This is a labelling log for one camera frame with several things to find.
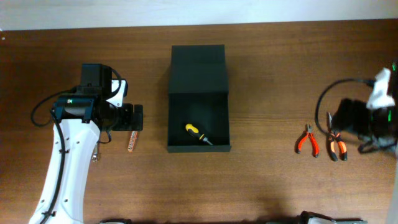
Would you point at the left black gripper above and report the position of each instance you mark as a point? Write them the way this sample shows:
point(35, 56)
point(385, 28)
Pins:
point(128, 123)

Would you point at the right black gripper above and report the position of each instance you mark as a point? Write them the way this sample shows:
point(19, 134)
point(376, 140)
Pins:
point(344, 116)

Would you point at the orange bit holder strip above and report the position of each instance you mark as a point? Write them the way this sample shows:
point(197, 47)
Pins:
point(132, 141)

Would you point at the silver combination wrench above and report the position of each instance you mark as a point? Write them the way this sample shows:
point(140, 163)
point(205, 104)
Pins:
point(95, 155)

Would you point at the yellow black stubby screwdriver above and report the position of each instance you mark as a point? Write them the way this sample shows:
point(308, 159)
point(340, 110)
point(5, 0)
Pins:
point(194, 132)

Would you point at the dark green lidded box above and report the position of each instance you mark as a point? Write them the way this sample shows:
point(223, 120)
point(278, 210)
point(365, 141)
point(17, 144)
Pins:
point(198, 94)

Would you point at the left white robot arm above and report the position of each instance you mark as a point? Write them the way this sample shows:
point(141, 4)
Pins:
point(79, 116)

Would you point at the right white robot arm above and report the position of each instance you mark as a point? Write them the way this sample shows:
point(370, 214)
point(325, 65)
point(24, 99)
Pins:
point(374, 122)

